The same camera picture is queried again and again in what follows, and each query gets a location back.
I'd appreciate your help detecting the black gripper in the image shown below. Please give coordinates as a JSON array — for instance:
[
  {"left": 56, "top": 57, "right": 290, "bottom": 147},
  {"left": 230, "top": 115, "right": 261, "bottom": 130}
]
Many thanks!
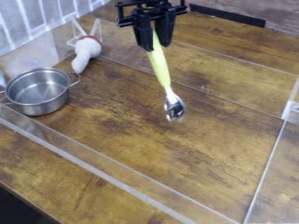
[{"left": 114, "top": 0, "right": 186, "bottom": 52}]

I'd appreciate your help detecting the green handled metal spoon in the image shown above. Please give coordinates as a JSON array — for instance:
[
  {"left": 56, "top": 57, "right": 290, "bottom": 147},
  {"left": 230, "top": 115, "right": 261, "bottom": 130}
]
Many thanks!
[{"left": 146, "top": 32, "right": 184, "bottom": 122}]

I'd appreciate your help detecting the white toy mushroom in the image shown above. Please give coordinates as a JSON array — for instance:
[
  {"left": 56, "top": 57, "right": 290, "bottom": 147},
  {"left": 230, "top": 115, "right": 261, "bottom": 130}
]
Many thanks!
[{"left": 70, "top": 35, "right": 101, "bottom": 74}]

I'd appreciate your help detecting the black bar on table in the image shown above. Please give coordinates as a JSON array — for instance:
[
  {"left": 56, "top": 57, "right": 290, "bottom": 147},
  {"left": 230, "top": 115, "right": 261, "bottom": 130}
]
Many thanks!
[{"left": 189, "top": 3, "right": 266, "bottom": 28}]

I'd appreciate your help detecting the small steel pot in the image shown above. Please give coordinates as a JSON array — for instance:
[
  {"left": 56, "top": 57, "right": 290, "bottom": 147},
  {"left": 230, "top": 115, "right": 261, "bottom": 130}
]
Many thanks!
[{"left": 1, "top": 67, "right": 81, "bottom": 116}]

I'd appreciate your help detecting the clear acrylic enclosure wall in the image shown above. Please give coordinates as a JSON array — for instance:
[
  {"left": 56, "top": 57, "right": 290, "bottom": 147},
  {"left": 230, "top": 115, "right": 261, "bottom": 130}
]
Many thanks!
[{"left": 0, "top": 22, "right": 294, "bottom": 224}]

